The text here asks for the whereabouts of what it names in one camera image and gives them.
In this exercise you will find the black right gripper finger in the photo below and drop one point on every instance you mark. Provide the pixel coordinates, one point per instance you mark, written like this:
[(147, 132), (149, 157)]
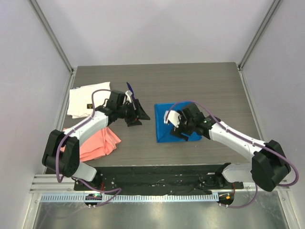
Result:
[(184, 128), (179, 135)]

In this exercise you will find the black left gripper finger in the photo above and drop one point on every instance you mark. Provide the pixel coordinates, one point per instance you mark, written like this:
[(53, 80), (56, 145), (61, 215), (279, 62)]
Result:
[(133, 122), (142, 115)]

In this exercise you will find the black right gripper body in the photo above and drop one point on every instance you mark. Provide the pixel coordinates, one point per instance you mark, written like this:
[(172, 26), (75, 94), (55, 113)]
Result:
[(182, 118)]

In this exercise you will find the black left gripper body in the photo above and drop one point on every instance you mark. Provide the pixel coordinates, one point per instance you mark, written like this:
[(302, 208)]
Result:
[(127, 111)]

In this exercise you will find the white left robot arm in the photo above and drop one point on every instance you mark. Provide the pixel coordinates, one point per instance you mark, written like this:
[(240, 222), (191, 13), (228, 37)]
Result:
[(62, 151)]

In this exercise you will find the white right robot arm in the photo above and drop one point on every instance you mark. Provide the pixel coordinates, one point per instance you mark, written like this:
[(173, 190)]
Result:
[(267, 164)]

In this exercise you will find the purple plastic knife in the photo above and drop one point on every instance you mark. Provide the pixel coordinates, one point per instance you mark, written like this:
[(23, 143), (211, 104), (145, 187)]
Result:
[(130, 89)]

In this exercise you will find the pink folded cloth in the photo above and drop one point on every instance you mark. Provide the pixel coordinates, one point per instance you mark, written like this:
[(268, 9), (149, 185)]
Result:
[(102, 143)]

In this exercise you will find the white folded cloth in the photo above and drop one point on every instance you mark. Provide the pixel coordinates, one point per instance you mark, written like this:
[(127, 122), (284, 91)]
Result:
[(80, 99)]

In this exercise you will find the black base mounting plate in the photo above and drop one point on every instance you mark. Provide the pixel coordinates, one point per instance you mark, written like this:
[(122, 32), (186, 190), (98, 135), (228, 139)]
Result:
[(162, 180)]

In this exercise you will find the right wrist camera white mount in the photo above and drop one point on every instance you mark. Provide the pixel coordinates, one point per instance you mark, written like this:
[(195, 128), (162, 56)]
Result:
[(172, 117)]

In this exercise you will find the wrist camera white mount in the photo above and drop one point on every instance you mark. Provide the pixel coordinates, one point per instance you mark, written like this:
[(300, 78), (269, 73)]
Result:
[(172, 117), (129, 96)]

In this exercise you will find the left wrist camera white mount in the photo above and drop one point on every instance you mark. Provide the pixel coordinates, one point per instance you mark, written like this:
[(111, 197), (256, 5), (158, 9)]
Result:
[(129, 96)]

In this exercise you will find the slotted cable duct rail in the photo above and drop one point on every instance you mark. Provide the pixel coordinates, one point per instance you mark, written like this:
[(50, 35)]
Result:
[(94, 197)]

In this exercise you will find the left aluminium frame post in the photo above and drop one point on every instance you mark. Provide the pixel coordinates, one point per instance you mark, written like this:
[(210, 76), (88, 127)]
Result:
[(49, 31)]

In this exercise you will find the aluminium frame post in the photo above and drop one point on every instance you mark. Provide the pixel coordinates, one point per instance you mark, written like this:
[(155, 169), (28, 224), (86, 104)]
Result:
[(49, 31), (260, 31)]

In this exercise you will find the horizontal aluminium frame rail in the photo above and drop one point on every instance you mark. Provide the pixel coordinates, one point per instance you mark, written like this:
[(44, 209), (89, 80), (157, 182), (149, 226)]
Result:
[(47, 183)]

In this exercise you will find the right aluminium frame post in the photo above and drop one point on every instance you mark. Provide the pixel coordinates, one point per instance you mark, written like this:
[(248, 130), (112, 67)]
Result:
[(260, 31)]

